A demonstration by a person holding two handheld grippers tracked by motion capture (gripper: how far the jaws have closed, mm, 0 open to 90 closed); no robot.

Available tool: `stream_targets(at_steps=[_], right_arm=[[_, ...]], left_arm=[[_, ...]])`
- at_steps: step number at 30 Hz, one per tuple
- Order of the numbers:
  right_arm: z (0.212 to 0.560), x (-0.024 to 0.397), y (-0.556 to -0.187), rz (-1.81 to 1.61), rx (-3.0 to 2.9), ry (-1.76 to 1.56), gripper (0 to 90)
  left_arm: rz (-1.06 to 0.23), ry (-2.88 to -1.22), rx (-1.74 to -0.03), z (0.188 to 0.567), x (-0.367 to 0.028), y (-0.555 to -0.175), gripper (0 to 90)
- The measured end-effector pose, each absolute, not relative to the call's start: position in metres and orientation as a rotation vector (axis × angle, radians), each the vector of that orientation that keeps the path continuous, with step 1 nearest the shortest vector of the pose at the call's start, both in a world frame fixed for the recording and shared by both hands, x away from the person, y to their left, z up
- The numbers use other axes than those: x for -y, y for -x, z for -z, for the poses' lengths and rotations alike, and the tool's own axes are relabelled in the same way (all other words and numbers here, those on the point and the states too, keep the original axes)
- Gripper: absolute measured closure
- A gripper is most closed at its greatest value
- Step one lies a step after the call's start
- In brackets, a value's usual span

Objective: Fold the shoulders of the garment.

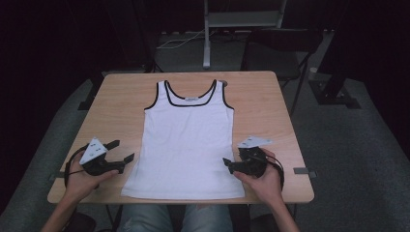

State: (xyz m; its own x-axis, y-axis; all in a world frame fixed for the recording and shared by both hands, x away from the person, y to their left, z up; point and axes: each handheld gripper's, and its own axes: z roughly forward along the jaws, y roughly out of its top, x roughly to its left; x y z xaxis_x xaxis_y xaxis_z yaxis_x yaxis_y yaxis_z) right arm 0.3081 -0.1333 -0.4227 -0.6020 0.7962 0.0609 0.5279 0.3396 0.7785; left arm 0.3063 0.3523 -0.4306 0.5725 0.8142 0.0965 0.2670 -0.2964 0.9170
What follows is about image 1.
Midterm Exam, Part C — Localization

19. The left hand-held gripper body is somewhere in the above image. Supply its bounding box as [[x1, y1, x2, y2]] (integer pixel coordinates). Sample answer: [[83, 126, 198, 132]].
[[79, 137, 113, 177]]

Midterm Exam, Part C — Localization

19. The white floor cable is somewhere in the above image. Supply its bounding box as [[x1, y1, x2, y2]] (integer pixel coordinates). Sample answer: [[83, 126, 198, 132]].
[[157, 29, 216, 50]]

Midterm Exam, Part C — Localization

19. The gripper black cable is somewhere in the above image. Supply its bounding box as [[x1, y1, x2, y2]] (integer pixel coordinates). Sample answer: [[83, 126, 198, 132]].
[[257, 154, 285, 191], [63, 144, 90, 189]]

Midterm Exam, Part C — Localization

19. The grey metal stand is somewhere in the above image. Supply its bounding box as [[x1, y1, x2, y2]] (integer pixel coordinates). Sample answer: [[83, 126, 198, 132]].
[[202, 0, 288, 70]]

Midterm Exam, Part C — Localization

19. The person's right leg in jeans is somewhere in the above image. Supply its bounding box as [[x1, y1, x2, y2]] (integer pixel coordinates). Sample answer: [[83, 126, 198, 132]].
[[182, 203, 234, 232]]

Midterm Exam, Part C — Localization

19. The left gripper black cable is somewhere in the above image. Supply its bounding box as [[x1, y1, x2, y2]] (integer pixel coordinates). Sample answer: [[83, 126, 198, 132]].
[[63, 144, 90, 189]]

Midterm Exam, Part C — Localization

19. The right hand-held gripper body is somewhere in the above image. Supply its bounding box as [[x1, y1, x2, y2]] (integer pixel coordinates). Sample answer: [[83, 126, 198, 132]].
[[237, 135, 273, 178]]

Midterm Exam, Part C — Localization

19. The person's right hand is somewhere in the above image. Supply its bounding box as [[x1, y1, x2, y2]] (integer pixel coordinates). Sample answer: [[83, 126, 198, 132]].
[[232, 148, 284, 207]]

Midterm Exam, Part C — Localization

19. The black table foot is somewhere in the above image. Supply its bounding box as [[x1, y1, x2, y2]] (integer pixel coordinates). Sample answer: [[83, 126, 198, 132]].
[[77, 73, 104, 111]]

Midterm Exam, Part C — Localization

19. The black stand base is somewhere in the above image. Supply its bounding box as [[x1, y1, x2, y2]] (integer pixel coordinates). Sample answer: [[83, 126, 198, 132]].
[[308, 30, 362, 110]]

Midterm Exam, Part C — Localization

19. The person's left leg in jeans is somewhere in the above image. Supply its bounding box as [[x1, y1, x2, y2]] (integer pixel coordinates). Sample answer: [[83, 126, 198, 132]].
[[117, 203, 175, 232]]

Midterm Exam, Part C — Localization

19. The white tank top black trim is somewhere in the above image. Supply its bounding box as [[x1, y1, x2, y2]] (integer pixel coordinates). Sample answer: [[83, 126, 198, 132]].
[[120, 79, 247, 201]]

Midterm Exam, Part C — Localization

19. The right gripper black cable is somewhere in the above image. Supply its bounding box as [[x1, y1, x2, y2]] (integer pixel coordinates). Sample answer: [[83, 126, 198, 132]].
[[257, 154, 285, 191]]

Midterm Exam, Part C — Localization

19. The person's leg in jeans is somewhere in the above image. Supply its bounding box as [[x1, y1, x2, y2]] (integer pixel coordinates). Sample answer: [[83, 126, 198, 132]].
[[182, 203, 234, 232], [117, 203, 175, 232]]

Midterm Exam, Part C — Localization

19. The black folding chair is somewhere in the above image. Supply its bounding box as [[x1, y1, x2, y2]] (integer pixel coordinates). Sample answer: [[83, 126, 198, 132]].
[[241, 28, 323, 117]]

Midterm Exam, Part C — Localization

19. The person's left hand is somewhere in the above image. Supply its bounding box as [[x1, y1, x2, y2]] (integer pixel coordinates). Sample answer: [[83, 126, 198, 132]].
[[64, 154, 120, 202]]

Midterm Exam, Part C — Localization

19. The black seat armrest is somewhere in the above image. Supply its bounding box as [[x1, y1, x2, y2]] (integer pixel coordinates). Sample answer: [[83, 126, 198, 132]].
[[62, 211, 98, 232]]

